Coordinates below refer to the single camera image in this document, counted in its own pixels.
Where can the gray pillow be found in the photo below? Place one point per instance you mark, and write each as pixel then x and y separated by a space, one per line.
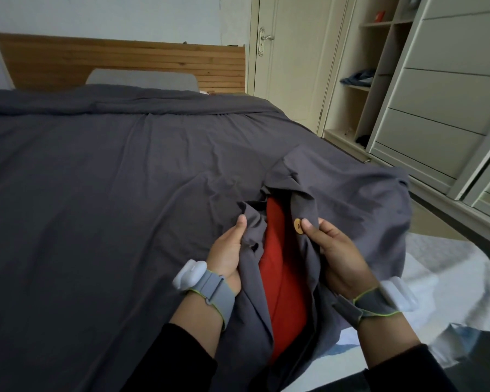
pixel 147 79

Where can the small red shelf object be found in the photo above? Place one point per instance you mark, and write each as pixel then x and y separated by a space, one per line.
pixel 379 17

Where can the round wooden button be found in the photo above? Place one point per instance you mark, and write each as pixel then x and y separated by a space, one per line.
pixel 298 226

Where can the white patterned bed sheet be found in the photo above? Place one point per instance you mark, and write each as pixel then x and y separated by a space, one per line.
pixel 453 273

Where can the folded blue clothes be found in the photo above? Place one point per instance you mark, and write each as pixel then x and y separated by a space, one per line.
pixel 357 78

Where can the cream wardrobe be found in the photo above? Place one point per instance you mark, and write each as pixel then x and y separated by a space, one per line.
pixel 347 114

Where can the person's right forearm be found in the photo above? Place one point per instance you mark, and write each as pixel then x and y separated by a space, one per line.
pixel 384 338

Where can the cream room door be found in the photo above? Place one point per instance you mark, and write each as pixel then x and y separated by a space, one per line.
pixel 294 57

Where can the person's right hand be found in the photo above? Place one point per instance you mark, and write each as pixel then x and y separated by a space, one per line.
pixel 343 261

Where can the wooden slatted headboard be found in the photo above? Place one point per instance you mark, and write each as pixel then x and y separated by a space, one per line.
pixel 106 57

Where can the dark item in wardrobe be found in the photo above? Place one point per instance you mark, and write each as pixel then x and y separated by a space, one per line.
pixel 362 141

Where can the gray duvet cover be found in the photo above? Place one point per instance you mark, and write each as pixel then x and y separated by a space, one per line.
pixel 106 179

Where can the red duvet insert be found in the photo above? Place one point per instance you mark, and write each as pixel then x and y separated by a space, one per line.
pixel 283 281

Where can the person's left hand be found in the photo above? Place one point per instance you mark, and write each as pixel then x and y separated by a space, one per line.
pixel 224 253

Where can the person's left forearm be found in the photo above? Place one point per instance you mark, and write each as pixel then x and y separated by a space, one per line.
pixel 196 318

